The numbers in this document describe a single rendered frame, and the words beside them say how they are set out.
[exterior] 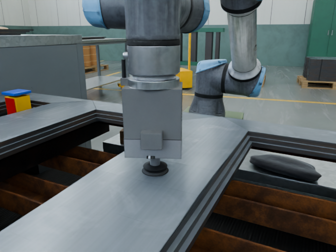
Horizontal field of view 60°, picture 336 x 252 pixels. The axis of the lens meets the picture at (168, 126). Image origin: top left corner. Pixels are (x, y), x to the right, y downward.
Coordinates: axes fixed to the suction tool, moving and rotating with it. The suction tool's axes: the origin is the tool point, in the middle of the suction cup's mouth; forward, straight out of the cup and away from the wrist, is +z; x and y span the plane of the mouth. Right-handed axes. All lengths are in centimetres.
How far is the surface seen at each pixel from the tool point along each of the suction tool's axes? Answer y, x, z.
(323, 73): 273, 547, 57
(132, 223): -1.4, -13.4, -0.9
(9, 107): -50, 42, 0
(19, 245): -12.8, -17.6, -0.7
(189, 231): 5.4, -12.1, 0.8
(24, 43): -58, 71, -18
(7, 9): -662, 1084, -100
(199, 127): 8.2, 24.1, -0.6
